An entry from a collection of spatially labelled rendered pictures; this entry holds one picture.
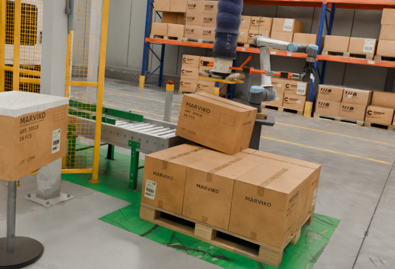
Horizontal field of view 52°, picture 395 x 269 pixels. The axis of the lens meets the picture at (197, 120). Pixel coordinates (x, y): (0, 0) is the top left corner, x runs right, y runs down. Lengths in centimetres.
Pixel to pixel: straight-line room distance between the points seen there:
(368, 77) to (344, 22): 164
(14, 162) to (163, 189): 130
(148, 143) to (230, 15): 139
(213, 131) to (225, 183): 78
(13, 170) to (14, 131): 21
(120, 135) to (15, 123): 184
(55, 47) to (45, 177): 110
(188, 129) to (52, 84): 125
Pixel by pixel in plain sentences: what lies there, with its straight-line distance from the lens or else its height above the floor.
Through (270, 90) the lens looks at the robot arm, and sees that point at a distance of 459.
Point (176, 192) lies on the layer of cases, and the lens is 320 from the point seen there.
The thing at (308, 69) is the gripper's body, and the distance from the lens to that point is 424.
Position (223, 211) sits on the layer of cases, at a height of 28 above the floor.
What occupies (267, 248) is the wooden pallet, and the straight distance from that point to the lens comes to 298.
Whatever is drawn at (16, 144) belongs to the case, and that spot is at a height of 82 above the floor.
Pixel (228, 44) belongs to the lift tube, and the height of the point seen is 150.
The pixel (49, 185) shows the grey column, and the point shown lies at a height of 14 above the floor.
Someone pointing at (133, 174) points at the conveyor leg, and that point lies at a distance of 401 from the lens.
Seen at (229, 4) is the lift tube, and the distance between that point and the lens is 366.
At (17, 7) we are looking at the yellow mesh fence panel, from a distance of 393.
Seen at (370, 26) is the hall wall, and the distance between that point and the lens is 1197.
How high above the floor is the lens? 143
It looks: 10 degrees down
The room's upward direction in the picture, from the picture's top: 6 degrees clockwise
